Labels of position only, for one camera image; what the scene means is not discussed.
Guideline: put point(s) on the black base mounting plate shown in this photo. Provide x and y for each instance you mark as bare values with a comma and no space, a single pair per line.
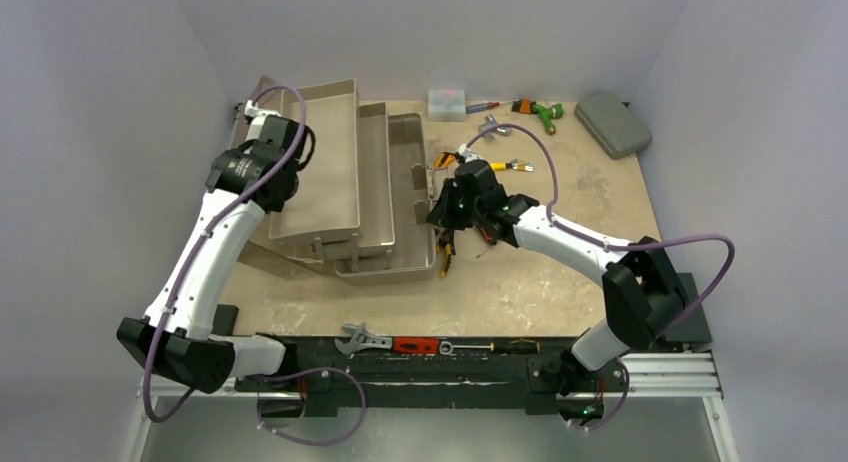
308,355

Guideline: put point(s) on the red black folding tool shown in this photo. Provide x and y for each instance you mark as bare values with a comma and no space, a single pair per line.
491,231

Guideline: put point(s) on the yellow black utility knife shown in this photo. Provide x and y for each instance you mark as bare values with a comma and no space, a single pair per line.
445,159

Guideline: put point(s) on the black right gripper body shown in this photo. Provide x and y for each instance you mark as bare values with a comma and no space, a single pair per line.
448,219

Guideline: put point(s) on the black left corner block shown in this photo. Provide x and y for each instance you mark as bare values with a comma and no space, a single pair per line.
224,320

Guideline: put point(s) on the grey sharpening stone block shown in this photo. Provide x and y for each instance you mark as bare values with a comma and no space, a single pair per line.
612,125

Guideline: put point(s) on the red blue small screwdriver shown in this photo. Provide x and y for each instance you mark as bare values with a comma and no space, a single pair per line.
484,106

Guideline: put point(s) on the red handled adjustable wrench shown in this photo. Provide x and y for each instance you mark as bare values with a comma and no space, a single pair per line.
361,339

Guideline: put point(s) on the beige plastic tool box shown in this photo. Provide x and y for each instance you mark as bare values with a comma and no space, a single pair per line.
360,211

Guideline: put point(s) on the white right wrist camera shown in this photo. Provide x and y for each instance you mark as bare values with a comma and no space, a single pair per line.
464,154

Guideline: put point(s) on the black orange screwdriver on base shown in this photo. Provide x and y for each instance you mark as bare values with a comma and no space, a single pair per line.
510,347

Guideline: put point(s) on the clear plastic screw box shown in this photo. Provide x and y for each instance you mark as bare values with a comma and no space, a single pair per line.
446,105

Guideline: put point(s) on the black corner block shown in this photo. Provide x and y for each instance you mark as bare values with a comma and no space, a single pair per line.
224,320
690,334

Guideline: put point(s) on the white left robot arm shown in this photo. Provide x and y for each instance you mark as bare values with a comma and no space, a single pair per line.
174,338

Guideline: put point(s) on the yellow black screwdriver large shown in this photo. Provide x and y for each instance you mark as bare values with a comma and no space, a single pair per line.
487,249

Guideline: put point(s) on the black right corner block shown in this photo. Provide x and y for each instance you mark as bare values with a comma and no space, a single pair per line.
690,334

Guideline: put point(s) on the aluminium frame rail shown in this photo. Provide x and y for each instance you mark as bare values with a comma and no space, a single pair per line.
682,373

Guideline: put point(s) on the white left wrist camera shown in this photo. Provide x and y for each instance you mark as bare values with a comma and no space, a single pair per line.
255,114

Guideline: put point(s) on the yellow black pliers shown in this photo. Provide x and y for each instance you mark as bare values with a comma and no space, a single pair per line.
446,246

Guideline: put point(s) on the green orange spray nozzle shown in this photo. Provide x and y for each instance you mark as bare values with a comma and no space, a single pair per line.
546,114

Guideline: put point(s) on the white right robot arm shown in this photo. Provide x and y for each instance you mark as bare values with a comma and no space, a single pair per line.
643,294

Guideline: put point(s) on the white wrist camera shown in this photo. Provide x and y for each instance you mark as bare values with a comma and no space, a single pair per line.
255,114
464,154

